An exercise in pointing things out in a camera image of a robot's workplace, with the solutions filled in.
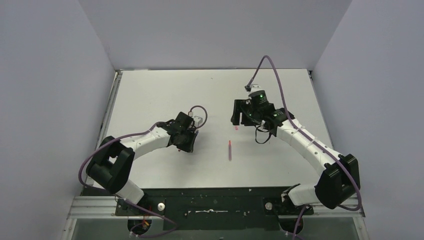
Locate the pink marker pen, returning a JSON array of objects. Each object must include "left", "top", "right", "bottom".
[{"left": 228, "top": 140, "right": 232, "bottom": 162}]

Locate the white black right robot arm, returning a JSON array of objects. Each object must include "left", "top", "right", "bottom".
[{"left": 230, "top": 89, "right": 361, "bottom": 210}]

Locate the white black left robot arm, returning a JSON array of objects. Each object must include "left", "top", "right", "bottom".
[{"left": 85, "top": 112, "right": 204, "bottom": 215}]

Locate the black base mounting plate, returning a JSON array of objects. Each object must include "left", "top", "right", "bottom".
[{"left": 114, "top": 185, "right": 349, "bottom": 233}]

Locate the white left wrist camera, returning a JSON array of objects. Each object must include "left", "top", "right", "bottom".
[{"left": 192, "top": 116, "right": 204, "bottom": 129}]

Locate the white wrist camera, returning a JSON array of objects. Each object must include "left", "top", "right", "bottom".
[
  {"left": 246, "top": 84, "right": 263, "bottom": 94},
  {"left": 192, "top": 116, "right": 204, "bottom": 129}
]

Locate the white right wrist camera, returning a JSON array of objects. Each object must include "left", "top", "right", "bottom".
[{"left": 246, "top": 84, "right": 263, "bottom": 94}]

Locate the left side aluminium rail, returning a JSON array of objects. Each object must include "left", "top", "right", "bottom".
[{"left": 96, "top": 70, "right": 123, "bottom": 147}]

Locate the aluminium frame rail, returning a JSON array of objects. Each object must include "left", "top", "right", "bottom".
[{"left": 67, "top": 196, "right": 366, "bottom": 219}]

